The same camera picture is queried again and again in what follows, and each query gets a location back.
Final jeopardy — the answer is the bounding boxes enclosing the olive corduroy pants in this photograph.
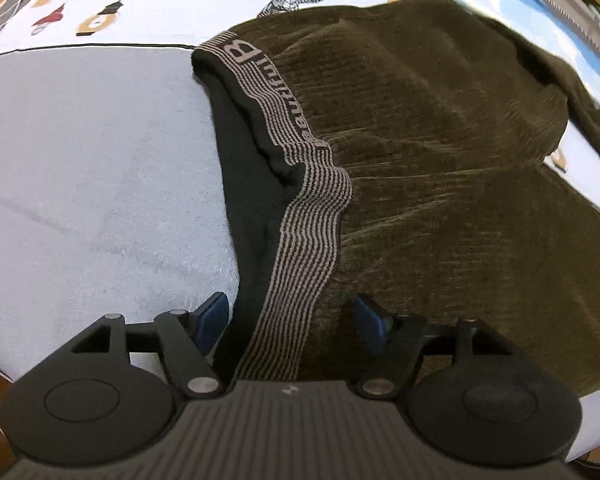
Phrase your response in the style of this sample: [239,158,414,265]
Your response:
[192,0,600,396]

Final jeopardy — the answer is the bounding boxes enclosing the printed white grey bedsheet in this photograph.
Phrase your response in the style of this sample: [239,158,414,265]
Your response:
[0,0,600,463]

